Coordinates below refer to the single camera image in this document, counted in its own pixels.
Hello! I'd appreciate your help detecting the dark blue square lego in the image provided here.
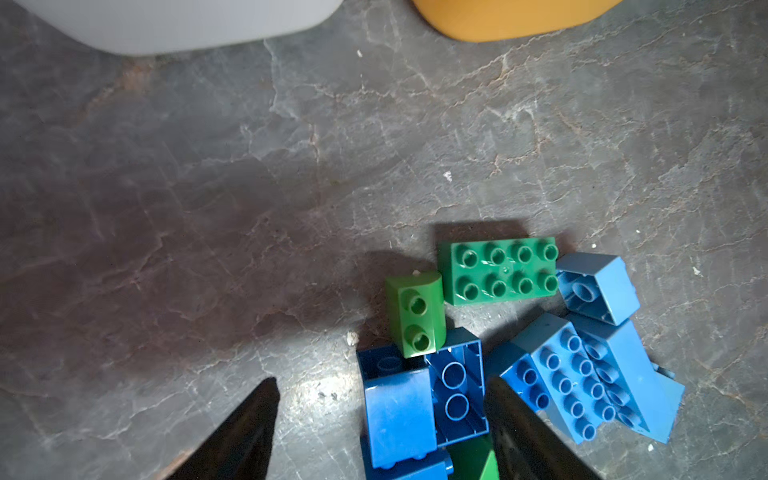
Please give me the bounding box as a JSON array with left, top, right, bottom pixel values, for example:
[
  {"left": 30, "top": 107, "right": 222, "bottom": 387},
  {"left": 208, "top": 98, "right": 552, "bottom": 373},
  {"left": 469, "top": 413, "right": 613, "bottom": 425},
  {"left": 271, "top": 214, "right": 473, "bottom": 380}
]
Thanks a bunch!
[{"left": 357, "top": 344, "right": 437, "bottom": 469}]

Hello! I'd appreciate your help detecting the small green rounded lego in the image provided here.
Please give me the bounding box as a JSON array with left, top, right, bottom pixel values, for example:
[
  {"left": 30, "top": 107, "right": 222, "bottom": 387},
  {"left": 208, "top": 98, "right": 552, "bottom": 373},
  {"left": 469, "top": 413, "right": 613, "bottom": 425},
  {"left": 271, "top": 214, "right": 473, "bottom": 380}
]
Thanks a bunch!
[{"left": 385, "top": 271, "right": 447, "bottom": 358}]

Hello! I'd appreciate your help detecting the light blue hollow lego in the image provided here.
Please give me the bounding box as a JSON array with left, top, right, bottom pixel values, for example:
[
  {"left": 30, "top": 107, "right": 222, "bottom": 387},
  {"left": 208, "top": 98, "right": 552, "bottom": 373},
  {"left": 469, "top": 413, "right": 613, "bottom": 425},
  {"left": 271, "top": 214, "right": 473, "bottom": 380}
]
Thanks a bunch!
[{"left": 556, "top": 252, "right": 640, "bottom": 326}]

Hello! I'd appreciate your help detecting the yellow plastic bin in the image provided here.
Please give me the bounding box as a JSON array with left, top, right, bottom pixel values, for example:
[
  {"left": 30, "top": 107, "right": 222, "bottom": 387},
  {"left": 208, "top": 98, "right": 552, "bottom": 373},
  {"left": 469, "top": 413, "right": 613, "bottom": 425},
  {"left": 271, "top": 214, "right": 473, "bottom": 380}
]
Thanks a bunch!
[{"left": 413, "top": 0, "right": 620, "bottom": 43}]

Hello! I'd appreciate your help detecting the green eight-stud lego brick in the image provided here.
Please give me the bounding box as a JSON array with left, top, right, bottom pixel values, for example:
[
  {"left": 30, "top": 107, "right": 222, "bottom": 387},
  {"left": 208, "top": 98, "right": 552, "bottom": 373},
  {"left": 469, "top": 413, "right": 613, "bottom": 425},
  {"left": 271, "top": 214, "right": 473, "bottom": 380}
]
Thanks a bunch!
[{"left": 438, "top": 237, "right": 559, "bottom": 306}]

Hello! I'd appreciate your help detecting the light blue long lego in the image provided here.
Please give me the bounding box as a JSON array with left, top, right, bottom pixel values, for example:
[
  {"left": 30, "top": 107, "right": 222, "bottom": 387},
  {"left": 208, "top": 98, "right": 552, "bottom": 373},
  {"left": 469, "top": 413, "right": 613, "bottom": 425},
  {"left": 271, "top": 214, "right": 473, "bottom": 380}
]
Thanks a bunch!
[{"left": 511, "top": 313, "right": 615, "bottom": 444}]

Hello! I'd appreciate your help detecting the white plastic bin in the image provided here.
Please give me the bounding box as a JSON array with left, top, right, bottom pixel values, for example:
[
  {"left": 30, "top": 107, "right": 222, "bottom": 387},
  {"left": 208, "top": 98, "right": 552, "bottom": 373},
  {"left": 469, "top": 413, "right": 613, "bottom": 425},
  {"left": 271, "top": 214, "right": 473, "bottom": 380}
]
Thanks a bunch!
[{"left": 17, "top": 0, "right": 342, "bottom": 56}]

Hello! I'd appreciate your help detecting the dark blue hollow lego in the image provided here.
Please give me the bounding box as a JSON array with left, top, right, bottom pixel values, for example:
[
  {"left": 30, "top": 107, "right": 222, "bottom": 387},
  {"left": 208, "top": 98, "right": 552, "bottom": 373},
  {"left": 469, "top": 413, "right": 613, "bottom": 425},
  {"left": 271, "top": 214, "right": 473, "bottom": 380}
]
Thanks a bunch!
[{"left": 425, "top": 327, "right": 489, "bottom": 448}]

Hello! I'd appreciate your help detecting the bright green lego brick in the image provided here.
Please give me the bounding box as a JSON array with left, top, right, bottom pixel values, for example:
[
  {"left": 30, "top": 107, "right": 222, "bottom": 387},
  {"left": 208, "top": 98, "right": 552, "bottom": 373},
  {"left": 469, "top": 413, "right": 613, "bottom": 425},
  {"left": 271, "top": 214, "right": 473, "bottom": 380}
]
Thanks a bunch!
[{"left": 447, "top": 434, "right": 500, "bottom": 480}]

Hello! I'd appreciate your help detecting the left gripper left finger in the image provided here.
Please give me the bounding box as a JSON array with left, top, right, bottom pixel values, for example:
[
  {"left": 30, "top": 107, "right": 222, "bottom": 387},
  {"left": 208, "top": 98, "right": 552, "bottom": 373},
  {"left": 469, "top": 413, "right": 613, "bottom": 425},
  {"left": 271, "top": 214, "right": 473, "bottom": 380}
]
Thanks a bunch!
[{"left": 169, "top": 377, "right": 280, "bottom": 479}]

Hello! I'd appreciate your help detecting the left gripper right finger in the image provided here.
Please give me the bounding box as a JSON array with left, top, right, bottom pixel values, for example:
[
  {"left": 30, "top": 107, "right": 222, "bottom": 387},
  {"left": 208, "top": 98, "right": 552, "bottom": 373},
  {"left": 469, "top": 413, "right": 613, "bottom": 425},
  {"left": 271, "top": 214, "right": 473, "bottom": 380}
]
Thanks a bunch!
[{"left": 484, "top": 377, "right": 600, "bottom": 480}]

